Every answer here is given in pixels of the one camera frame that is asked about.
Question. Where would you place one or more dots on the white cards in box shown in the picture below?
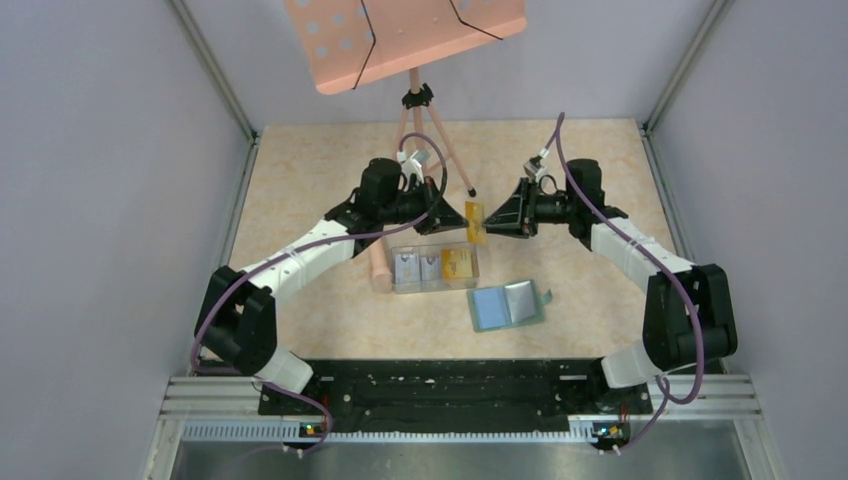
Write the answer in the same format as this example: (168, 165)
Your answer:
(411, 267)

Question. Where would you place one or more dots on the clear plastic card box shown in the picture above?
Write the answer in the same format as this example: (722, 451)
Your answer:
(442, 285)

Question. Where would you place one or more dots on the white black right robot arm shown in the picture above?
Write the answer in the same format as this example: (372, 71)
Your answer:
(688, 318)

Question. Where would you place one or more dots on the aluminium front rail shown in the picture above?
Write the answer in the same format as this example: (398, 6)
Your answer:
(228, 410)

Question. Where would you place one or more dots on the gold VIP credit card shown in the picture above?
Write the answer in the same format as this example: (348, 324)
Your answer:
(476, 233)

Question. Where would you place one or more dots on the pink music stand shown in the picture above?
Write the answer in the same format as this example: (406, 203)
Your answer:
(354, 43)

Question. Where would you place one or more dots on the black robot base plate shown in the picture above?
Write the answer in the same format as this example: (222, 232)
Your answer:
(483, 395)

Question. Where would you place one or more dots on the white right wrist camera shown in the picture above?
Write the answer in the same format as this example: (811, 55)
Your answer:
(535, 167)

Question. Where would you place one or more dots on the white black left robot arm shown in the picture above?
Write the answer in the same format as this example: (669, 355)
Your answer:
(238, 317)

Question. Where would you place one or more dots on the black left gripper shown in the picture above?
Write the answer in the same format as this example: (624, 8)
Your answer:
(442, 216)

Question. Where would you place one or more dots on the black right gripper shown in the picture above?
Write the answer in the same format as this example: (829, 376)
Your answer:
(517, 218)

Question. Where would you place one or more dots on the yellow card in box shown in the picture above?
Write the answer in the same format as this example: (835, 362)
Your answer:
(459, 263)

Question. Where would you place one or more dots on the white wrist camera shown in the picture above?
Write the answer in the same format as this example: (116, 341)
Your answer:
(412, 165)
(535, 167)

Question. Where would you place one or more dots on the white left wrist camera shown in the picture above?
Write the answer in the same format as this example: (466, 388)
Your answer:
(412, 165)

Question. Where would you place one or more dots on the green leather card holder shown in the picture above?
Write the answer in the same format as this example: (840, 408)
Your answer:
(507, 306)

